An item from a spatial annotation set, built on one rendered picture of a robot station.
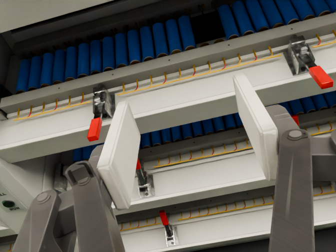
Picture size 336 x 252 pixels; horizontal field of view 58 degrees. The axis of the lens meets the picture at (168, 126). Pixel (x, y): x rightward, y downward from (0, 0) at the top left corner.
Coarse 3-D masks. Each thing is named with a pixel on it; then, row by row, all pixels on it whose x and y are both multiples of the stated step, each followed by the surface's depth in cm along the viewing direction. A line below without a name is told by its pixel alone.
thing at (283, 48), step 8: (312, 40) 40; (320, 40) 40; (272, 48) 41; (280, 48) 40; (240, 56) 41; (248, 56) 41; (216, 64) 41; (176, 72) 42; (184, 72) 42; (192, 72) 42; (144, 80) 43; (152, 80) 43; (160, 80) 43; (112, 88) 44; (120, 88) 43; (128, 88) 43; (80, 96) 44; (88, 96) 44; (48, 104) 45; (64, 104) 45; (16, 112) 46; (24, 112) 45; (32, 112) 45
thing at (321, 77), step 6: (300, 48) 37; (306, 48) 36; (300, 54) 37; (306, 54) 37; (306, 60) 36; (312, 60) 36; (306, 66) 36; (312, 66) 35; (318, 66) 34; (312, 72) 34; (318, 72) 33; (324, 72) 33; (318, 78) 33; (324, 78) 32; (330, 78) 32; (318, 84) 33; (324, 84) 32; (330, 84) 32
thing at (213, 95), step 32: (128, 0) 47; (32, 32) 50; (0, 64) 50; (128, 64) 46; (256, 64) 41; (320, 64) 38; (0, 96) 46; (128, 96) 43; (160, 96) 42; (192, 96) 41; (224, 96) 39; (288, 96) 41; (0, 128) 46; (32, 128) 44; (64, 128) 43; (160, 128) 44
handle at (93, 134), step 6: (96, 102) 40; (102, 102) 41; (96, 108) 40; (102, 108) 40; (96, 114) 39; (96, 120) 38; (90, 126) 37; (96, 126) 37; (90, 132) 36; (96, 132) 36; (90, 138) 36; (96, 138) 36
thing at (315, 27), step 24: (288, 24) 40; (312, 24) 39; (216, 48) 41; (240, 48) 40; (264, 48) 41; (120, 72) 42; (144, 72) 42; (168, 72) 42; (24, 96) 44; (48, 96) 44; (72, 96) 44
